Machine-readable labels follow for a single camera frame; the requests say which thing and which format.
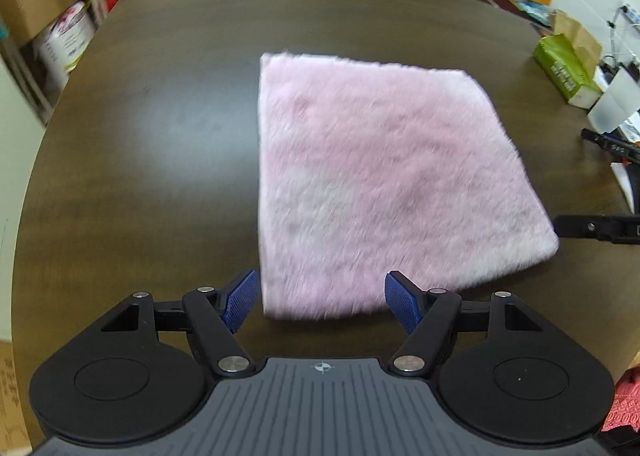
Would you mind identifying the pink towel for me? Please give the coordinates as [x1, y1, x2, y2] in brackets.
[257, 52, 560, 321]

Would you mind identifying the red patterned cloth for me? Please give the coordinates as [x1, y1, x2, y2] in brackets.
[601, 370, 640, 433]

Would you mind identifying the printed brown cardboard box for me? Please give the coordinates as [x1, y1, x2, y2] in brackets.
[0, 341, 32, 453]

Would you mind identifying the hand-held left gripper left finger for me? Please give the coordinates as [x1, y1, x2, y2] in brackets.
[75, 270, 262, 380]

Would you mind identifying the white paper sheet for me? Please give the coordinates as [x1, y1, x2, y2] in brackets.
[610, 162, 637, 215]

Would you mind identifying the brown paper bag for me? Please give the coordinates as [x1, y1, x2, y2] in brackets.
[551, 10, 604, 80]

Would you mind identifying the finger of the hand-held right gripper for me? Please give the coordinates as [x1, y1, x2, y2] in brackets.
[552, 214, 640, 245]

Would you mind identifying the translucent plastic container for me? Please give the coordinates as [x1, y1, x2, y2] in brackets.
[586, 66, 640, 135]

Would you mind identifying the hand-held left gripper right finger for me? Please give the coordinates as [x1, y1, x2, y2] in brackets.
[384, 271, 566, 380]

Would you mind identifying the black flat tool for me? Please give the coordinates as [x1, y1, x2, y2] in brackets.
[581, 128, 640, 157]

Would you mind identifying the white printed rice sack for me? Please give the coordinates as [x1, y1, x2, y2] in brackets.
[31, 0, 97, 80]

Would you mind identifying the dark red box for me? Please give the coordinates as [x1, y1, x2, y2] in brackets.
[486, 0, 538, 22]

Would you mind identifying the green tissue pack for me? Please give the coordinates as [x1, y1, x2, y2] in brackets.
[531, 34, 604, 110]

